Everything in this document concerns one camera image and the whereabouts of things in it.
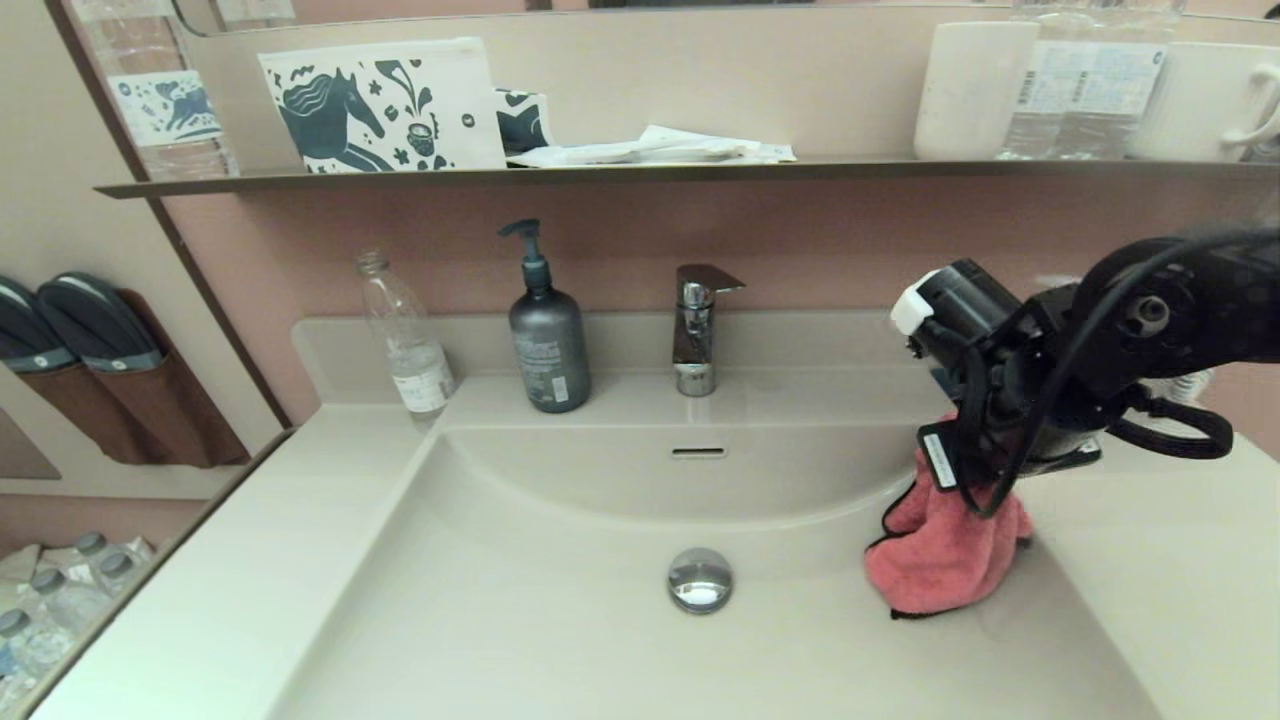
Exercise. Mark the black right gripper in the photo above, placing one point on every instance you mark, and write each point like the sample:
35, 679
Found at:
940, 458

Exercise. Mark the pink cloth black trim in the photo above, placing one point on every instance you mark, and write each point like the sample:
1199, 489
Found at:
940, 560

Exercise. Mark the chrome sink faucet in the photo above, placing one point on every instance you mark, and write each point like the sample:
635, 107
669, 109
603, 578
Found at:
692, 340

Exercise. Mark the chrome sink drain stopper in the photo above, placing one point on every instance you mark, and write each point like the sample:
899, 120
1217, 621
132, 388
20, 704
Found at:
700, 580

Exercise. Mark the white ceramic sink basin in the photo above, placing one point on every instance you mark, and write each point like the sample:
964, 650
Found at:
560, 620

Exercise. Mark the clear labelled water bottle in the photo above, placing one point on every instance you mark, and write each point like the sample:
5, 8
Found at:
1122, 92
1048, 92

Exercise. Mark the grey pump soap bottle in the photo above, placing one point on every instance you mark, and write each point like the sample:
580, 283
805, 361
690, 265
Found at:
550, 350

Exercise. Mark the uncapped clear plastic bottle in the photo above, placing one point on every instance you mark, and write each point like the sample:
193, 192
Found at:
420, 375

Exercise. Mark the small teal patterned box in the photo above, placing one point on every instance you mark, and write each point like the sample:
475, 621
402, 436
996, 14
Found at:
522, 122

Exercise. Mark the white horse print pouch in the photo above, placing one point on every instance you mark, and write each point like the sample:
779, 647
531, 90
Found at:
380, 108

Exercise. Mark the brown slipper holder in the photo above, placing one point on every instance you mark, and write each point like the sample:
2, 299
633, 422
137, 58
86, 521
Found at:
170, 410
80, 410

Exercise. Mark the small grey-capped water bottle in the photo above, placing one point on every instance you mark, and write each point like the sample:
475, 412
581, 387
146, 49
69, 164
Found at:
122, 570
60, 598
92, 558
22, 648

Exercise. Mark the dark grey slipper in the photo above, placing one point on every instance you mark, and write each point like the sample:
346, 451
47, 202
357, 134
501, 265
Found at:
100, 320
25, 335

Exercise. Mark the clear bottle horse print label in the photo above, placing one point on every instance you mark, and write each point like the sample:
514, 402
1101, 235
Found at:
160, 108

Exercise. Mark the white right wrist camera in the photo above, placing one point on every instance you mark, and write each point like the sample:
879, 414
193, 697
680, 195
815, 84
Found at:
912, 305

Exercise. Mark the metal wall shelf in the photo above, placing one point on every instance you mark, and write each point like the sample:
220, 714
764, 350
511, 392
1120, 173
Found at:
600, 176

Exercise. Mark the wall mirror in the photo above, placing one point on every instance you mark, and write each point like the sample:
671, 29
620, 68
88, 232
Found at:
450, 8

